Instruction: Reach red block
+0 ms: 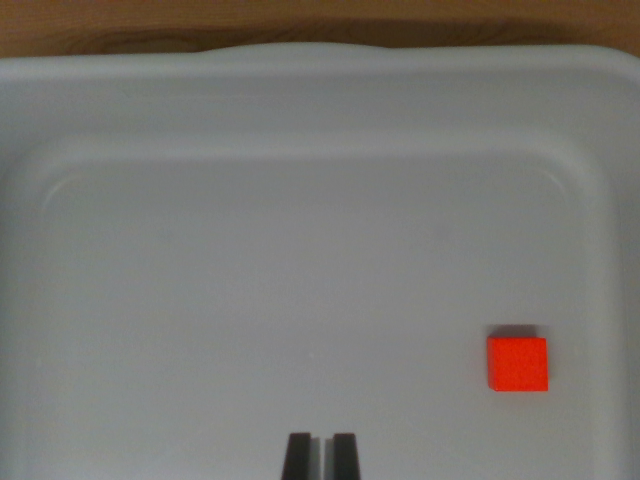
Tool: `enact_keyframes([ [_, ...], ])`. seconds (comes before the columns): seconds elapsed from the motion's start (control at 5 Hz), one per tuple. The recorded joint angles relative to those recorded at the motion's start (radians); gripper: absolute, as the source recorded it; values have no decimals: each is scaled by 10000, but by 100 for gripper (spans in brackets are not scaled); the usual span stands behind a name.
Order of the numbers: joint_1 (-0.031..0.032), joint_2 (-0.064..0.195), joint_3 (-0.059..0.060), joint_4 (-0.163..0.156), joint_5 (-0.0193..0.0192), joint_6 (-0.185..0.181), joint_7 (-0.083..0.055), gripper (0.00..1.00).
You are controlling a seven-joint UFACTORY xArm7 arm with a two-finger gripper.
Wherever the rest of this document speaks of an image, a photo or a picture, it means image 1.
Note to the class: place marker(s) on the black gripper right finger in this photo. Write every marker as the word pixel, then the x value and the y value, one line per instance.
pixel 346 457

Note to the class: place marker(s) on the grey plastic bin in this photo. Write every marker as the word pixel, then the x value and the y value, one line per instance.
pixel 280 240

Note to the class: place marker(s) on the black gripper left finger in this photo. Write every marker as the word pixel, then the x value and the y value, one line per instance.
pixel 298 457

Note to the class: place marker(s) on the red block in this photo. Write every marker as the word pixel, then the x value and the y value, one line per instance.
pixel 518 364

